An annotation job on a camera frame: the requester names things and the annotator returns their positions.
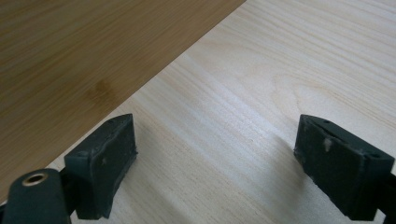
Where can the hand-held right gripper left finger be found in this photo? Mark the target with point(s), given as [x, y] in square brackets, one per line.
[99, 168]

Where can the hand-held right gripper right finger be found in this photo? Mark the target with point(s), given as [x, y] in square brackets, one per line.
[339, 168]

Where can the wooden tea box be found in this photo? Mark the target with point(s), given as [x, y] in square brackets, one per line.
[62, 62]

